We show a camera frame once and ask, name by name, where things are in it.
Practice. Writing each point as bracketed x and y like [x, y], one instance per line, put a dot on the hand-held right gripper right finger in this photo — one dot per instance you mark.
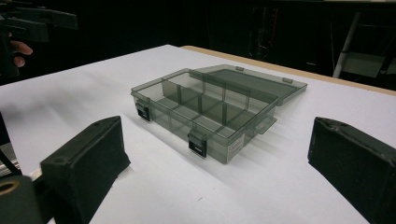
[358, 165]

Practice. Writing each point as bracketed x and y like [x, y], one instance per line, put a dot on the metal stand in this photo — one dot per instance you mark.
[358, 46]

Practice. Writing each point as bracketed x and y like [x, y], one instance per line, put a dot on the grey transparent compartment box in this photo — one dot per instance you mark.
[214, 115]

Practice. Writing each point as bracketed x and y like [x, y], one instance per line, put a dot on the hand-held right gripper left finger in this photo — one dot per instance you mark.
[81, 161]

